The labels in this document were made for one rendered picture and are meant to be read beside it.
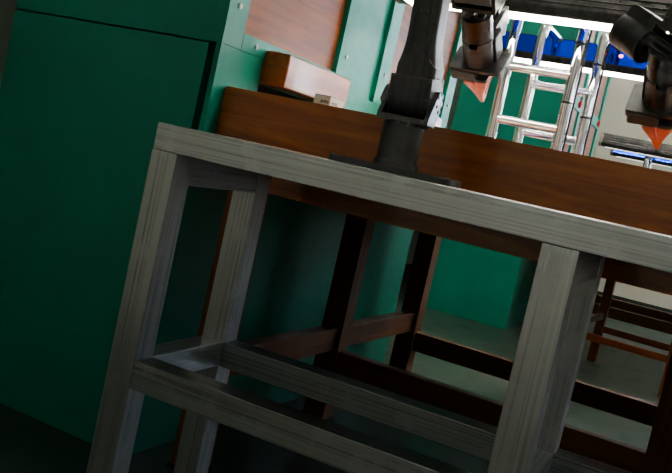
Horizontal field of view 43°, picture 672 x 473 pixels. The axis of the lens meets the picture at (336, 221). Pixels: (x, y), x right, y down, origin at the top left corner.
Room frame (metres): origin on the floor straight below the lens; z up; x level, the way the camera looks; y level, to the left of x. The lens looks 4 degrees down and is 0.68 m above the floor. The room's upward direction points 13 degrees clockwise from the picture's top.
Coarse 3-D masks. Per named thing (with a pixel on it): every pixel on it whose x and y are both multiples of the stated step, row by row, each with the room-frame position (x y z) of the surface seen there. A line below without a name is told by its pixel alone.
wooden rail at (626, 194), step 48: (240, 96) 1.67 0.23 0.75; (288, 144) 1.62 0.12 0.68; (336, 144) 1.58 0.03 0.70; (432, 144) 1.50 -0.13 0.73; (480, 144) 1.46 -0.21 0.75; (528, 144) 1.43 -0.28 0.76; (288, 192) 1.61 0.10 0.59; (336, 192) 1.57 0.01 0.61; (480, 192) 1.45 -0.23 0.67; (528, 192) 1.42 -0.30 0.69; (576, 192) 1.39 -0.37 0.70; (624, 192) 1.36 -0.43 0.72; (480, 240) 1.45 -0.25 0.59; (528, 240) 1.41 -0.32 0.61
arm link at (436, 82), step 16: (416, 0) 1.29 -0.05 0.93; (432, 0) 1.28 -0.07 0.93; (448, 0) 1.30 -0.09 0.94; (416, 16) 1.30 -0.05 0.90; (432, 16) 1.29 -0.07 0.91; (416, 32) 1.30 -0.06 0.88; (432, 32) 1.29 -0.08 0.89; (416, 48) 1.30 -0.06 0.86; (432, 48) 1.29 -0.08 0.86; (400, 64) 1.31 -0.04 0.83; (416, 64) 1.30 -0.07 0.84; (432, 64) 1.29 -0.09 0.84; (400, 80) 1.31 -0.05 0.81; (416, 80) 1.30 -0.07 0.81; (432, 80) 1.29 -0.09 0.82; (400, 96) 1.31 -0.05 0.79; (416, 96) 1.30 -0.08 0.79; (432, 96) 1.31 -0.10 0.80; (400, 112) 1.32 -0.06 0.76; (416, 112) 1.31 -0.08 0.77
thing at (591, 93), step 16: (544, 32) 2.17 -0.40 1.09; (608, 32) 2.12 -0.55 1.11; (608, 48) 2.11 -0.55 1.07; (592, 64) 2.12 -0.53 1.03; (528, 80) 2.17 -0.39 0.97; (592, 80) 2.11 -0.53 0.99; (528, 96) 2.17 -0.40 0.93; (592, 96) 2.10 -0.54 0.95; (528, 112) 2.17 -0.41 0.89; (592, 112) 2.11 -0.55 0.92; (576, 144) 2.11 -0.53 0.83
